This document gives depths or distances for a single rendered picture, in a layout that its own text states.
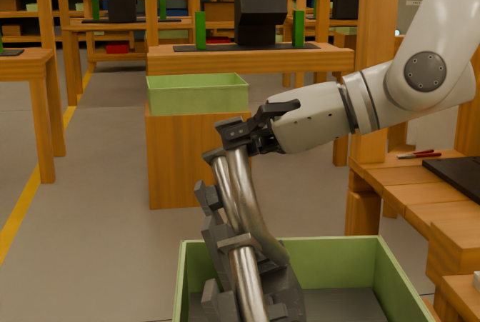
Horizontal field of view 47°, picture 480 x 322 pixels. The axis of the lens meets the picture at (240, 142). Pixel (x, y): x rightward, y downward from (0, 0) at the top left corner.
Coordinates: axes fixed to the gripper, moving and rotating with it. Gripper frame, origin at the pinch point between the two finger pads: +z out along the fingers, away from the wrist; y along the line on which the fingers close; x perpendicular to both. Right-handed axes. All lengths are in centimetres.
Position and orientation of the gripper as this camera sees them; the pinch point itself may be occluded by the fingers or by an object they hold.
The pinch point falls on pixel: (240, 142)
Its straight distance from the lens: 77.7
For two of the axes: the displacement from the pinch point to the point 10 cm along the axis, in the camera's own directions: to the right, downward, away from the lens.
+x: 2.0, 8.5, -4.8
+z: -9.4, 3.0, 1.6
